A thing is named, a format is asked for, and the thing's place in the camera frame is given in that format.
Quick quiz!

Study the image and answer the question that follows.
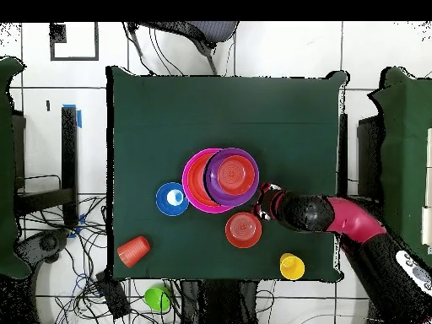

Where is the small orange plastic bowl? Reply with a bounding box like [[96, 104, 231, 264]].
[[216, 154, 257, 197], [224, 211, 263, 250]]

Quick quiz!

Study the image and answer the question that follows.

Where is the purple plastic bowl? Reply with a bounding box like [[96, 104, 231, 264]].
[[204, 147, 261, 208]]

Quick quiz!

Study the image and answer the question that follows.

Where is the large orange plastic bowl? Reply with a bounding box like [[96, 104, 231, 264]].
[[186, 152, 222, 208]]

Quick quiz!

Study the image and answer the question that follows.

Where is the large pink plastic bowl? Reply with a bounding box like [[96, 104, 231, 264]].
[[181, 148, 235, 214]]

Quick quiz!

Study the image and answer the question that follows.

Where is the blue plastic bowl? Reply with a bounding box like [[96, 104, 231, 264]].
[[155, 181, 190, 217]]

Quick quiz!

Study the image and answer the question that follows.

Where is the orange plastic cup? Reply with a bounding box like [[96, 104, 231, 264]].
[[116, 235, 152, 268]]

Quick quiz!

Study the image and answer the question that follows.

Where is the yellow plastic cup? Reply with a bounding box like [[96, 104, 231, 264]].
[[278, 252, 306, 282]]

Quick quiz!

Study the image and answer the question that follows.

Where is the dark green table cloth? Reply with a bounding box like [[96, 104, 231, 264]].
[[105, 65, 349, 283]]

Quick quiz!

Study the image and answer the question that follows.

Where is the dark green side cloth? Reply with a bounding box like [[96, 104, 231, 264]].
[[0, 56, 32, 280], [367, 66, 432, 267]]

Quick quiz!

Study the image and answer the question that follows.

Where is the green plastic cup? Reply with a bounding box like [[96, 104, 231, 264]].
[[143, 285, 172, 312]]

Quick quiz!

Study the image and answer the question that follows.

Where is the grey office chair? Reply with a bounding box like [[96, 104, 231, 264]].
[[127, 21, 240, 76]]

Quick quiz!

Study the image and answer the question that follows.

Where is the black floor box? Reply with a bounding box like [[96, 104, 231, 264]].
[[94, 271, 132, 320]]

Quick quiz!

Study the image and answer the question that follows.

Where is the black chair base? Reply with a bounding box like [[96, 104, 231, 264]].
[[14, 228, 71, 271]]

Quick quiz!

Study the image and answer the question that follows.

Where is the tangle of floor cables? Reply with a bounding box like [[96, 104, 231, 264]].
[[16, 195, 180, 324]]

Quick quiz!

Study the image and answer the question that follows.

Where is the black metal post frame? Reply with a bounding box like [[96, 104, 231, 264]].
[[13, 106, 80, 229]]

